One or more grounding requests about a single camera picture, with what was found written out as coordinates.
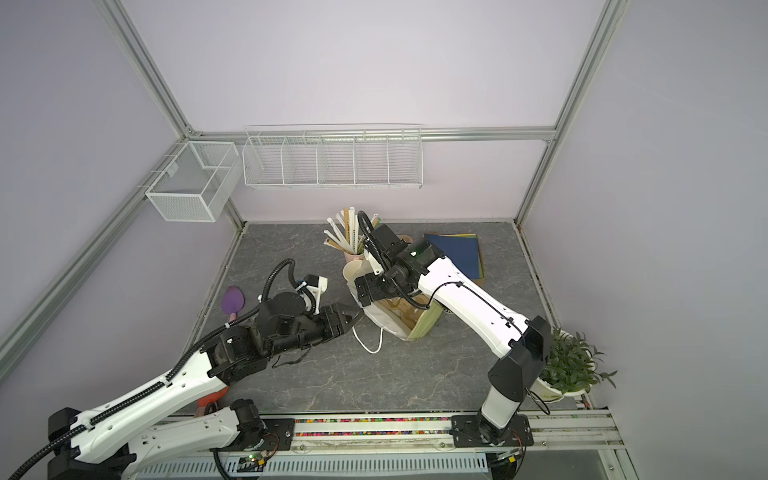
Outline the red handled tool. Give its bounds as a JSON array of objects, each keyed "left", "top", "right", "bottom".
[{"left": 196, "top": 387, "right": 229, "bottom": 408}]

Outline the single brown pulp cup carrier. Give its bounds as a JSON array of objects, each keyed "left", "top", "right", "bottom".
[{"left": 383, "top": 298, "right": 426, "bottom": 330}]

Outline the cardboard tray with napkins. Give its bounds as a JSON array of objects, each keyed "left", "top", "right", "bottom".
[{"left": 424, "top": 233, "right": 485, "bottom": 285}]

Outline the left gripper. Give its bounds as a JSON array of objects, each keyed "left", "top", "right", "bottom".
[{"left": 269, "top": 301, "right": 365, "bottom": 358}]

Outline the pink metal straw bucket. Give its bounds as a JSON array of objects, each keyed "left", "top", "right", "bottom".
[{"left": 344, "top": 248, "right": 365, "bottom": 263}]

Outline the potted green plant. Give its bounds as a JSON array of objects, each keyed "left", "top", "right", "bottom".
[{"left": 531, "top": 328, "right": 617, "bottom": 403}]

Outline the green paper gift bag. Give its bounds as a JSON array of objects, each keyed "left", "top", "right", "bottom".
[{"left": 352, "top": 298, "right": 444, "bottom": 355}]

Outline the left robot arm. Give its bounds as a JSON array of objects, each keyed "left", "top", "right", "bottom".
[{"left": 11, "top": 292, "right": 364, "bottom": 479}]

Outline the small white mesh basket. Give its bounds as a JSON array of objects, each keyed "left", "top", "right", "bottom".
[{"left": 146, "top": 141, "right": 243, "bottom": 223}]

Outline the green paper cup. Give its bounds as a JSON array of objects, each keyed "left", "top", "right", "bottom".
[{"left": 342, "top": 259, "right": 368, "bottom": 299}]

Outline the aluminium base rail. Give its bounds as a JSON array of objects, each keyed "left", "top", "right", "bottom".
[{"left": 122, "top": 410, "right": 637, "bottom": 479}]

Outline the white wrapped straw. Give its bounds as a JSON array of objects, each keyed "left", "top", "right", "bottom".
[{"left": 348, "top": 207, "right": 358, "bottom": 255}]

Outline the wide white wire basket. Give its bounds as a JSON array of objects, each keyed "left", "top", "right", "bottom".
[{"left": 242, "top": 123, "right": 424, "bottom": 189}]

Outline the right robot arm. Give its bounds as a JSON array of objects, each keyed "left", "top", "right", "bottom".
[{"left": 355, "top": 210, "right": 552, "bottom": 445}]

